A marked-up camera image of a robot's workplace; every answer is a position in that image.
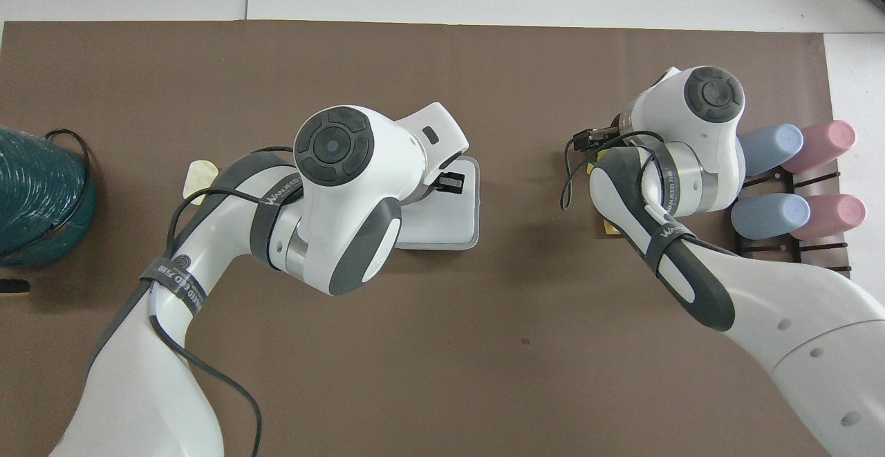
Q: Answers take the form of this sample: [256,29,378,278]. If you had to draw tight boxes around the teal ribbed bin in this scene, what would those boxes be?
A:
[0,125,98,269]

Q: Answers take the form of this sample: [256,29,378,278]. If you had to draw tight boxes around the blue plastic cup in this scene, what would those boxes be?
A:
[730,193,811,241]
[738,123,805,176]

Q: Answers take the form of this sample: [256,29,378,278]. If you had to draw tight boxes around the white bin with grey rim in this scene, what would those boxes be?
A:
[394,156,481,251]

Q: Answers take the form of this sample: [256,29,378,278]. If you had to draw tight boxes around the black cable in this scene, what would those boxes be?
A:
[147,145,305,457]
[559,128,670,212]

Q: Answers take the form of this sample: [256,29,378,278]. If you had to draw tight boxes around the cream crumpled paper piece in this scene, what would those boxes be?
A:
[183,160,219,199]

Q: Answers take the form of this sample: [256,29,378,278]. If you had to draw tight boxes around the pink plastic cup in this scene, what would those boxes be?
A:
[781,120,857,174]
[790,194,867,241]

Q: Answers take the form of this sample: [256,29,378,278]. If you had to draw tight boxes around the black wire rack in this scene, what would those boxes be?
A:
[733,169,853,272]

